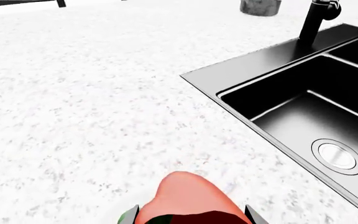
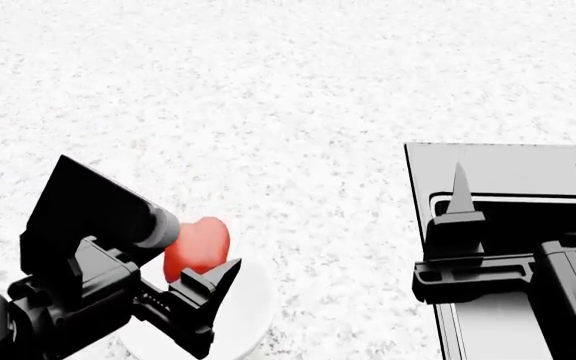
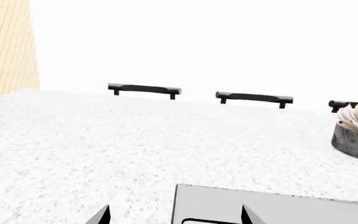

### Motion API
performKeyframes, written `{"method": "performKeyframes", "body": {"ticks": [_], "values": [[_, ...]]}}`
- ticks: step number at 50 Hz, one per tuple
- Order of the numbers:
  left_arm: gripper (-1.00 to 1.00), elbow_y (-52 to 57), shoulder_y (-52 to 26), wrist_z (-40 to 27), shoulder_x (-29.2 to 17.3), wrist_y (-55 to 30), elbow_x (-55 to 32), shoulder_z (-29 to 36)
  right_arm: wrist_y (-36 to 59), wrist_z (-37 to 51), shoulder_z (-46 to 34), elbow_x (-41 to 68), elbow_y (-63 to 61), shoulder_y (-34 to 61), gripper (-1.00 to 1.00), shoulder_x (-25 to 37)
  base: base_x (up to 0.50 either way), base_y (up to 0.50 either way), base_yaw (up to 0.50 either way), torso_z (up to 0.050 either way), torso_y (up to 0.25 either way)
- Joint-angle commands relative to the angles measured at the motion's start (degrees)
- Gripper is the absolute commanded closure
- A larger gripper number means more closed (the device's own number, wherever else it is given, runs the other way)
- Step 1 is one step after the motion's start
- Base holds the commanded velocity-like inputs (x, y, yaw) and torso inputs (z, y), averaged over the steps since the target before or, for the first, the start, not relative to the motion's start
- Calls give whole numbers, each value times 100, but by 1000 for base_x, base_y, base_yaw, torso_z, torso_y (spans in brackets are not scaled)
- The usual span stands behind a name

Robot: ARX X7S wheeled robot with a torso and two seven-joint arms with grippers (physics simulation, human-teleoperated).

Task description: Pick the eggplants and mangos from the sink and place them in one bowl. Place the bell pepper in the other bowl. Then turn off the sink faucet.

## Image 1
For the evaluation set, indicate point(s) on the grey stone cylinder container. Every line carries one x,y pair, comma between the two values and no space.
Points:
260,7

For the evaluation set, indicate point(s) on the silver sink drain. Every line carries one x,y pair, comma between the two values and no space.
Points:
337,156

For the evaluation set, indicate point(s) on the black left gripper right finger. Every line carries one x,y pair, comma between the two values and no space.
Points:
254,215

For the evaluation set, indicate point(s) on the black sink faucet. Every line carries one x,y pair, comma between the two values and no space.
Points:
317,19

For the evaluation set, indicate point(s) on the red strawberry-like object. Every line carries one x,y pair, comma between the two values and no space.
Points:
187,198

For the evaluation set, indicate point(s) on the black double basin sink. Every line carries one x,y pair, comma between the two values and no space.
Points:
297,93

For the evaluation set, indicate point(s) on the black stove edge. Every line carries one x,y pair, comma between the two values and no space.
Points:
20,2

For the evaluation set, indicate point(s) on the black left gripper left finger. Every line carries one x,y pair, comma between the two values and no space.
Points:
132,214

